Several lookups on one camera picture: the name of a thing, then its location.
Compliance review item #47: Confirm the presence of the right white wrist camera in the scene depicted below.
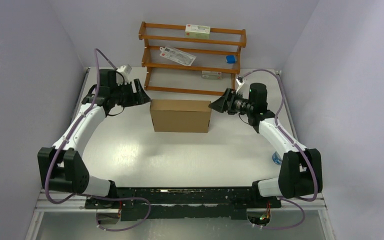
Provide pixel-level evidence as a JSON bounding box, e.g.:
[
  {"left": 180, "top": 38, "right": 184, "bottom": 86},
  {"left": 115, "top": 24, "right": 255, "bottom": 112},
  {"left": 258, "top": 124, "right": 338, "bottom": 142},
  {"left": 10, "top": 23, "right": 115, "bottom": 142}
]
[{"left": 235, "top": 76, "right": 246, "bottom": 95}]

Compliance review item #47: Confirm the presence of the grey box bottom shelf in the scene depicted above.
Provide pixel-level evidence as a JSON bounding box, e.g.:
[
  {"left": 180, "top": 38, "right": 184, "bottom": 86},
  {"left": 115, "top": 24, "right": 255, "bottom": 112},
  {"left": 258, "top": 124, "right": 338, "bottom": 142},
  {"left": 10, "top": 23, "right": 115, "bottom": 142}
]
[{"left": 201, "top": 70, "right": 223, "bottom": 80}]

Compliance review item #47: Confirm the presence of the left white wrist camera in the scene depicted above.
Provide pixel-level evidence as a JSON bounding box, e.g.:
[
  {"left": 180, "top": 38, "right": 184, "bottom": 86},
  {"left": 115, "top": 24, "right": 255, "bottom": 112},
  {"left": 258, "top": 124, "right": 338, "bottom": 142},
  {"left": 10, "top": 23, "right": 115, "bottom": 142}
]
[{"left": 116, "top": 64, "right": 132, "bottom": 79}]

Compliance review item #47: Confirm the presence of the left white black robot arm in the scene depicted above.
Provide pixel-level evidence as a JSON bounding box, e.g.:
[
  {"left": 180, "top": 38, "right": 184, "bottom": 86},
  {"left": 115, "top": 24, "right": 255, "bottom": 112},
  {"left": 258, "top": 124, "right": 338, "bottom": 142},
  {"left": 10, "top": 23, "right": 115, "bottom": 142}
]
[{"left": 37, "top": 65, "right": 151, "bottom": 208}]

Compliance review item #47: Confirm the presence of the small blue object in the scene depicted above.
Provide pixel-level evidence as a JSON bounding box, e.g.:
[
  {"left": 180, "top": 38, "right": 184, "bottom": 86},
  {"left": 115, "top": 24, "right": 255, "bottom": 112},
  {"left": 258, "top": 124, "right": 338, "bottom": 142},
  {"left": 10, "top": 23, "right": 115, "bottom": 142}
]
[{"left": 225, "top": 55, "right": 237, "bottom": 64}]

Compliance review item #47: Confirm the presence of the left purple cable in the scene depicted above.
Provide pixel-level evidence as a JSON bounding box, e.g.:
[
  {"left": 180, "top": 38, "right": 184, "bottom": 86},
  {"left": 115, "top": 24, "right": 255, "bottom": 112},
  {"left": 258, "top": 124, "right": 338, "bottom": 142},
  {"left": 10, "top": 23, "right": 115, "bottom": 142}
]
[{"left": 43, "top": 48, "right": 152, "bottom": 232}]

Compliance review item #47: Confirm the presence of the purple cable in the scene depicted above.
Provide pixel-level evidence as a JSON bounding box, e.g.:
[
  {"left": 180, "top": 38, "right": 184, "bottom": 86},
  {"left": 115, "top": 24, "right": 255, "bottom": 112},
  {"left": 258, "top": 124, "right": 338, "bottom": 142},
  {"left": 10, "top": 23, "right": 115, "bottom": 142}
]
[
  {"left": 235, "top": 68, "right": 319, "bottom": 230},
  {"left": 43, "top": 48, "right": 152, "bottom": 232}
]

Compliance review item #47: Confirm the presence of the brown cardboard box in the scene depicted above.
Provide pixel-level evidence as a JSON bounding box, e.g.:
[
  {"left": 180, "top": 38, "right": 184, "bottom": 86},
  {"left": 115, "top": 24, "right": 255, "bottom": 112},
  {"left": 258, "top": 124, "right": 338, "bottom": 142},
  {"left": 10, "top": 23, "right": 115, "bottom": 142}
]
[{"left": 149, "top": 99, "right": 212, "bottom": 133}]

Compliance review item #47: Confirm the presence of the aluminium rail frame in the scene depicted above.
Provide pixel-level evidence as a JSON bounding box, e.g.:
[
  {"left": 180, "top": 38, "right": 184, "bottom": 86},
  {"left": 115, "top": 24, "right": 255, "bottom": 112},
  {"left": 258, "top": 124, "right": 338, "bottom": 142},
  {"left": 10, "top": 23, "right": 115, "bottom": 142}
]
[{"left": 35, "top": 188, "right": 327, "bottom": 213}]

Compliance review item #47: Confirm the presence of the orange wooden shelf rack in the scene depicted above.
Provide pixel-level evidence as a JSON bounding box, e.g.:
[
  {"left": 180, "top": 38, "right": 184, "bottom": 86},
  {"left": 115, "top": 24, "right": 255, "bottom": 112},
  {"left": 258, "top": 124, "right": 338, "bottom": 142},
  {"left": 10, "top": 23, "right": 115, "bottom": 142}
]
[{"left": 138, "top": 21, "right": 247, "bottom": 96}]

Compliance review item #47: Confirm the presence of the white green box top shelf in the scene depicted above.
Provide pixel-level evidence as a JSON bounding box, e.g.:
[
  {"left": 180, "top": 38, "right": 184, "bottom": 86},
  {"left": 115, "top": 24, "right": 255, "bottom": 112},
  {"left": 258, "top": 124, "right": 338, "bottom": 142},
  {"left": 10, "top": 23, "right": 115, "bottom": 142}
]
[{"left": 184, "top": 24, "right": 211, "bottom": 40}]

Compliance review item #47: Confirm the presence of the round blue white sticker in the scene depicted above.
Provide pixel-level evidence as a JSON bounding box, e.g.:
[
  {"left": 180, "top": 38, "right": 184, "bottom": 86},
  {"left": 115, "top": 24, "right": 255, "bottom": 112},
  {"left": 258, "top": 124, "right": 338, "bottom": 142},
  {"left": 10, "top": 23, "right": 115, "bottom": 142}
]
[{"left": 271, "top": 152, "right": 282, "bottom": 166}]

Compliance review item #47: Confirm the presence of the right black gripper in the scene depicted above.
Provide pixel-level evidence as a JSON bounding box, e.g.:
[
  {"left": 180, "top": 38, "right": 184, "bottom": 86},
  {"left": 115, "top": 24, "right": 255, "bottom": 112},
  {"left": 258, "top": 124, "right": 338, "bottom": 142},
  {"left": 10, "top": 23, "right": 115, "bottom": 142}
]
[{"left": 208, "top": 87, "right": 254, "bottom": 115}]

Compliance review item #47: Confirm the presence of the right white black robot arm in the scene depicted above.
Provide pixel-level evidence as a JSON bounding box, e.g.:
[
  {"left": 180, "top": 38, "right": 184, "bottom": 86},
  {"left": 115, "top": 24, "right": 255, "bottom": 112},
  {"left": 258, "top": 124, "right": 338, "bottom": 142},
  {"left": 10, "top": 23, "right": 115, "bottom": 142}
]
[{"left": 209, "top": 83, "right": 323, "bottom": 207}]

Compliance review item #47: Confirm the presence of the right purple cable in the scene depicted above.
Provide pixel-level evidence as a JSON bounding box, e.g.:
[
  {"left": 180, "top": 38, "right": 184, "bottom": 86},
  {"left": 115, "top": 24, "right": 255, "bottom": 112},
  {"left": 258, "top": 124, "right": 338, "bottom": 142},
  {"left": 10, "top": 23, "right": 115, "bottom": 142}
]
[{"left": 235, "top": 68, "right": 319, "bottom": 230}]

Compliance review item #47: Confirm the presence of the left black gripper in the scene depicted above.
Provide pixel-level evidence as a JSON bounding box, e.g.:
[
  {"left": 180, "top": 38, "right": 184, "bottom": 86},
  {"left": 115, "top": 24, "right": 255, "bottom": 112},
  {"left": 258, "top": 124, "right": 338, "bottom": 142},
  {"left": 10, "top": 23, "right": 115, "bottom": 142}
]
[{"left": 111, "top": 78, "right": 151, "bottom": 108}]

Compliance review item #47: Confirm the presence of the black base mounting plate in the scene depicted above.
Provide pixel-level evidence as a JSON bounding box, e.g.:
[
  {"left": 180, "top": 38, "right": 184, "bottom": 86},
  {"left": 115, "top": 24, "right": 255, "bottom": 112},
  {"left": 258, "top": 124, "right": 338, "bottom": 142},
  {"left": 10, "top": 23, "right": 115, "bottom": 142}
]
[{"left": 84, "top": 186, "right": 282, "bottom": 222}]

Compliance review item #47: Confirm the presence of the clear plastic packaged item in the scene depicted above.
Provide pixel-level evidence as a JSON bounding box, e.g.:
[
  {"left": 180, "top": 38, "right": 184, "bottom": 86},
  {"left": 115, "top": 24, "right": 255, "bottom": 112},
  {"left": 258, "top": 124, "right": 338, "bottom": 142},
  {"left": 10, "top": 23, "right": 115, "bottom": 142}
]
[{"left": 159, "top": 46, "right": 196, "bottom": 66}]

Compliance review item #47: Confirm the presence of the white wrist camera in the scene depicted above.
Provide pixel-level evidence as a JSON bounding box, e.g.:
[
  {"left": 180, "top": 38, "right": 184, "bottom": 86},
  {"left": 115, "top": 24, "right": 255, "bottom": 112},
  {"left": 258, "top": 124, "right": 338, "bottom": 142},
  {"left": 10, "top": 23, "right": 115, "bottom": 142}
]
[
  {"left": 116, "top": 64, "right": 132, "bottom": 79},
  {"left": 235, "top": 76, "right": 246, "bottom": 95}
]

